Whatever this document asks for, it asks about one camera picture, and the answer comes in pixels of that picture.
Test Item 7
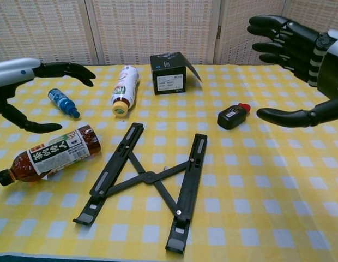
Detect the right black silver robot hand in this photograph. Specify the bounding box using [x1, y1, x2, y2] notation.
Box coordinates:
[246, 15, 338, 128]

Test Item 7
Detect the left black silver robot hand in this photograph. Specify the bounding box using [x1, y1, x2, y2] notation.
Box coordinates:
[0, 57, 96, 134]

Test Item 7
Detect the black folding laptop stand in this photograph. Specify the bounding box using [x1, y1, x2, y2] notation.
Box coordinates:
[73, 122, 208, 254]

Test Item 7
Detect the small blue bottle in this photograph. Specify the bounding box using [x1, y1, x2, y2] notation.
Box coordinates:
[47, 88, 81, 120]

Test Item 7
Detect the brown tea bottle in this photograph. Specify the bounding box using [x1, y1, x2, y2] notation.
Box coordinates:
[0, 124, 101, 187]

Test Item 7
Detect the small black bottle red cap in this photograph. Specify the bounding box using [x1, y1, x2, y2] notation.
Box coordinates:
[217, 103, 252, 130]

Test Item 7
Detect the white drink bottle yellow cap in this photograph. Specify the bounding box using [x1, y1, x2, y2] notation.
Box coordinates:
[111, 65, 139, 118]

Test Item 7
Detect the woven folding screen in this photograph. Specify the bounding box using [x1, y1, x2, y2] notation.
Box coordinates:
[0, 0, 338, 66]

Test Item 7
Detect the black cardboard box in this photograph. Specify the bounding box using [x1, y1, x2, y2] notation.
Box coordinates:
[149, 52, 203, 96]

